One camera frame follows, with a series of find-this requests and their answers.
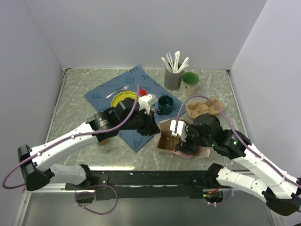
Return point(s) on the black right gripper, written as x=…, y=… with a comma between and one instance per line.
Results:
x=183, y=145

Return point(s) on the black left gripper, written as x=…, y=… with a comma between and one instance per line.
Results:
x=150, y=127

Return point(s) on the kraft paper cakes bag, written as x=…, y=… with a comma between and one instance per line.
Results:
x=203, y=152

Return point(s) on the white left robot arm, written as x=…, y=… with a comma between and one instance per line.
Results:
x=39, y=164

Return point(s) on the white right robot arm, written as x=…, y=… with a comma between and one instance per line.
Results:
x=274, y=186

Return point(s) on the dark green mug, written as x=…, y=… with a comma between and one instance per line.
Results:
x=165, y=105

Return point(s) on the yellow dotted plate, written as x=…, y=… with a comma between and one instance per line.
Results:
x=122, y=96

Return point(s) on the silver fork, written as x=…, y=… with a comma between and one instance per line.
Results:
x=120, y=90

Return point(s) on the grey straw holder cup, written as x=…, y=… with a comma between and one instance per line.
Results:
x=172, y=81

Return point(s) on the stack of paper cups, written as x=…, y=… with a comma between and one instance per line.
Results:
x=104, y=142

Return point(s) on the green inside ceramic mug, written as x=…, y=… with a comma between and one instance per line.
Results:
x=189, y=83

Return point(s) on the blue letter print cloth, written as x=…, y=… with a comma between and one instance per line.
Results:
x=97, y=98

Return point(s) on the white wrapped straws bundle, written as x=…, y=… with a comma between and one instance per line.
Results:
x=173, y=64

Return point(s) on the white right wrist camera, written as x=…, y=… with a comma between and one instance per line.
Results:
x=178, y=129

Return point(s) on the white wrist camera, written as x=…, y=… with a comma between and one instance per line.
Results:
x=146, y=101
x=178, y=129

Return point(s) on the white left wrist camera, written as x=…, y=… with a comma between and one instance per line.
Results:
x=146, y=101

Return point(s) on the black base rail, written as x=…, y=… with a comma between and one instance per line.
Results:
x=150, y=184

